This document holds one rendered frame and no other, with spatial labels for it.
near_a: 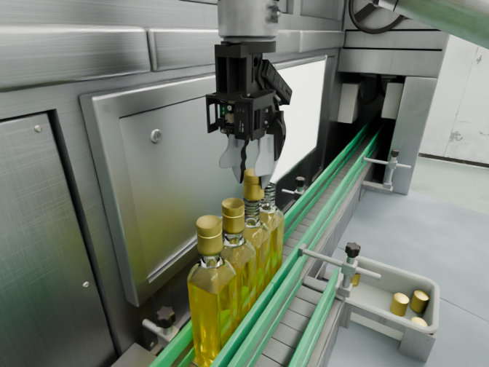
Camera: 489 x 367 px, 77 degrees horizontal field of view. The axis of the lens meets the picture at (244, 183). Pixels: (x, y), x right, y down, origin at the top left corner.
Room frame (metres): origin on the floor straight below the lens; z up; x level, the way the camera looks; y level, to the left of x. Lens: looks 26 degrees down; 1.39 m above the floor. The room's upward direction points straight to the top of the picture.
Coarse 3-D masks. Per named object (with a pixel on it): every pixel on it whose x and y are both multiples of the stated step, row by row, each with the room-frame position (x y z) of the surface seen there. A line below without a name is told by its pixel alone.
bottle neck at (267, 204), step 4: (268, 184) 0.50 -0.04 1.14; (272, 184) 0.50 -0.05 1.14; (268, 188) 0.48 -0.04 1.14; (272, 188) 0.48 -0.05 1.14; (264, 192) 0.48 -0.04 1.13; (268, 192) 0.48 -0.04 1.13; (272, 192) 0.48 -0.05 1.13; (264, 196) 0.48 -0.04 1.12; (268, 196) 0.48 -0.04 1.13; (272, 196) 0.48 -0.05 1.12; (264, 200) 0.48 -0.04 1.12; (268, 200) 0.48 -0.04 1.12; (272, 200) 0.48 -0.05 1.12; (264, 204) 0.48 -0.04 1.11; (268, 204) 0.48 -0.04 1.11; (272, 204) 0.48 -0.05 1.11; (264, 208) 0.48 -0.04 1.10; (268, 208) 0.48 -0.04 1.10; (272, 208) 0.48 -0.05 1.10
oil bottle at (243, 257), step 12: (228, 252) 0.37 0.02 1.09; (240, 252) 0.37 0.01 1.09; (252, 252) 0.39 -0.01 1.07; (240, 264) 0.36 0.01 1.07; (252, 264) 0.38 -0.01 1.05; (240, 276) 0.36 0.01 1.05; (252, 276) 0.39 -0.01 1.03; (240, 288) 0.36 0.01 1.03; (252, 288) 0.39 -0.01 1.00; (240, 300) 0.36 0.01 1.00; (252, 300) 0.39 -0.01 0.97; (240, 312) 0.36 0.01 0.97
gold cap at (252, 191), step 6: (252, 168) 0.46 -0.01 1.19; (246, 174) 0.44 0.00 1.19; (252, 174) 0.44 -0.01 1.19; (246, 180) 0.44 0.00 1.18; (252, 180) 0.43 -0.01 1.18; (258, 180) 0.43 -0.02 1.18; (246, 186) 0.44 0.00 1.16; (252, 186) 0.43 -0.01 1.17; (258, 186) 0.43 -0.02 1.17; (246, 192) 0.44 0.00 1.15; (252, 192) 0.43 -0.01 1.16; (258, 192) 0.43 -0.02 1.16; (246, 198) 0.44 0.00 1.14; (252, 198) 0.43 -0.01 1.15; (258, 198) 0.43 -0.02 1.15
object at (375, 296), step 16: (384, 272) 0.62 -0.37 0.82; (400, 272) 0.60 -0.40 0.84; (352, 288) 0.61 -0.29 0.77; (368, 288) 0.61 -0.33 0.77; (384, 288) 0.61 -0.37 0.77; (400, 288) 0.59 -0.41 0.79; (416, 288) 0.57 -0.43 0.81; (432, 288) 0.55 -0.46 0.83; (368, 304) 0.49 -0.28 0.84; (384, 304) 0.56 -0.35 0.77; (432, 304) 0.50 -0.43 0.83; (400, 320) 0.45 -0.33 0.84; (432, 320) 0.45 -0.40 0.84
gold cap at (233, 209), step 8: (224, 200) 0.40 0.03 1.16; (232, 200) 0.40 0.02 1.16; (240, 200) 0.40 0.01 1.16; (224, 208) 0.38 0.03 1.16; (232, 208) 0.38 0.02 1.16; (240, 208) 0.38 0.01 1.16; (224, 216) 0.38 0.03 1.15; (232, 216) 0.38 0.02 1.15; (240, 216) 0.38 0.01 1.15; (224, 224) 0.38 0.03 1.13; (232, 224) 0.37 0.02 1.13; (240, 224) 0.38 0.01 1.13; (232, 232) 0.37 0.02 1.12; (240, 232) 0.38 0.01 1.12
